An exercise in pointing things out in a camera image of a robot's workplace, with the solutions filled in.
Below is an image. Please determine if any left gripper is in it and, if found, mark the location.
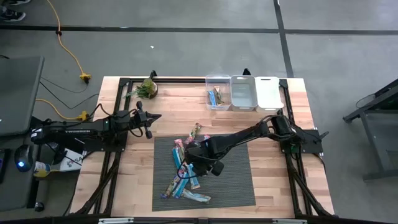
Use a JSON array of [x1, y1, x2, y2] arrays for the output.
[[134, 101, 162, 140]]

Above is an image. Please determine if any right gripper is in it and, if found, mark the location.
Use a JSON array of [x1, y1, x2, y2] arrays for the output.
[[185, 139, 225, 177]]

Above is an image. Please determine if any green red granola bar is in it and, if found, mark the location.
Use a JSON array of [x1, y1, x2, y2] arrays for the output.
[[184, 122, 203, 146]]

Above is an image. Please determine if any blue Quaker granola bar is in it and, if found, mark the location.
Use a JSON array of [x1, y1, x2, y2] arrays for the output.
[[181, 189, 212, 204], [207, 90, 218, 107], [172, 176, 191, 200], [172, 147, 185, 171], [185, 163, 201, 191]]

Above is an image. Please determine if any brown green Chewy bar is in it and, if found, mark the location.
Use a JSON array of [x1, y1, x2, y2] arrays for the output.
[[213, 86, 225, 106]]

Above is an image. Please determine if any potted succulent plant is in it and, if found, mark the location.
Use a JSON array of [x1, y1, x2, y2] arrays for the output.
[[125, 77, 159, 100]]

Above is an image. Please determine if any grey woven placemat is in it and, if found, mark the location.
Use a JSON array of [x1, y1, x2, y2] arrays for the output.
[[151, 134, 257, 213]]

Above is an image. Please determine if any grey plastic bin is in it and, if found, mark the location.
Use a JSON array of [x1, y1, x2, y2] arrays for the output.
[[229, 75, 259, 112]]

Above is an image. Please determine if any clear plastic bin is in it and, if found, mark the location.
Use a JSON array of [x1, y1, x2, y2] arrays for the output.
[[205, 74, 233, 111]]

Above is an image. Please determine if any white plastic bin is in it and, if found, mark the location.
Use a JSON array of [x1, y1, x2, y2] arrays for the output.
[[254, 76, 284, 113]]

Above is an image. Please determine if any white printed bag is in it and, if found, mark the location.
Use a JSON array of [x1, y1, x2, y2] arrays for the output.
[[58, 148, 85, 173]]

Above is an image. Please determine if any yellow white bottle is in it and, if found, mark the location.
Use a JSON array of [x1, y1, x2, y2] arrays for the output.
[[33, 161, 53, 179]]

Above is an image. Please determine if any black computer mouse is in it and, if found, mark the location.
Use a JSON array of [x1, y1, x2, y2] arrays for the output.
[[14, 144, 34, 173]]

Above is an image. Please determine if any grey side table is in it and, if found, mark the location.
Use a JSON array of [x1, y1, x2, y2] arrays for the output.
[[0, 55, 45, 138]]

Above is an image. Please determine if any black metal stand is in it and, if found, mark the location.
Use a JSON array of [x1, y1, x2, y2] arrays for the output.
[[343, 78, 398, 182]]

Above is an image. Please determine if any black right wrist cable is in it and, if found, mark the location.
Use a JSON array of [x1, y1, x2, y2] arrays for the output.
[[176, 161, 190, 180]]

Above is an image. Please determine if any black aluminium table frame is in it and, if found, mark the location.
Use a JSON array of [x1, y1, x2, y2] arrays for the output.
[[70, 68, 336, 218]]

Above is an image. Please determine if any yellow cable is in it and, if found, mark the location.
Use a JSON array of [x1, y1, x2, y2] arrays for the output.
[[35, 98, 90, 122], [45, 0, 93, 85]]

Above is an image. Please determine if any black floor cable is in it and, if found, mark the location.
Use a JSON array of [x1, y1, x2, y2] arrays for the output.
[[39, 76, 101, 111]]

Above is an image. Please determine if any white metal bracket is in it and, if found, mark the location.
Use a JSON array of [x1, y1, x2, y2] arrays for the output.
[[98, 217, 135, 224]]

